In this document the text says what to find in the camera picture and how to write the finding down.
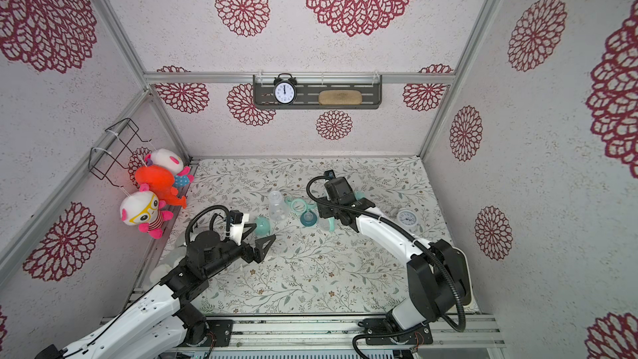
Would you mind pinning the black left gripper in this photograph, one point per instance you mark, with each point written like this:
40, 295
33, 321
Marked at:
259, 254

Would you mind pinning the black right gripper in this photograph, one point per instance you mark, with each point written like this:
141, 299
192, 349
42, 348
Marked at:
326, 212

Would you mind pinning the clear baby bottle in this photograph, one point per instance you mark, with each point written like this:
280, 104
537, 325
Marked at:
327, 225
277, 207

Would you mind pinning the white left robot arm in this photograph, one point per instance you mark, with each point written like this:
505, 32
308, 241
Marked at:
164, 317

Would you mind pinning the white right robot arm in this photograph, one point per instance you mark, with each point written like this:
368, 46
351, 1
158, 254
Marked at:
437, 273

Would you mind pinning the white alarm clock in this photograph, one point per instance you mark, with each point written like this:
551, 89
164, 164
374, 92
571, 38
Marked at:
407, 219

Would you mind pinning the tan brush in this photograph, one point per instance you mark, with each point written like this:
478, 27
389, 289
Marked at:
340, 98

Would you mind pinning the red orange plush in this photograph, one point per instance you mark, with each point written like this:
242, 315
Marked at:
159, 181

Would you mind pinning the white plush yellow glasses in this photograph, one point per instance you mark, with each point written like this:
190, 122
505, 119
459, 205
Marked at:
145, 210

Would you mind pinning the black alarm clock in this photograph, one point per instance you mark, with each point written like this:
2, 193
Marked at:
285, 88

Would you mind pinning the white pink plush upper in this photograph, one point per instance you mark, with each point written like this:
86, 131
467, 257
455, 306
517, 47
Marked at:
168, 160

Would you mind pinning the white sterilizer box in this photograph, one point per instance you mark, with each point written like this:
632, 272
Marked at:
467, 298

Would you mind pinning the metal base rail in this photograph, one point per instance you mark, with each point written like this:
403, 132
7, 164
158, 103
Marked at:
322, 336

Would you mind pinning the grey wall shelf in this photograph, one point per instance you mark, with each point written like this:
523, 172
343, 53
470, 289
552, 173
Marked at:
308, 90

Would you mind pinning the black wire basket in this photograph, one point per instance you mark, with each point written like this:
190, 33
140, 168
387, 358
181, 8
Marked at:
119, 153

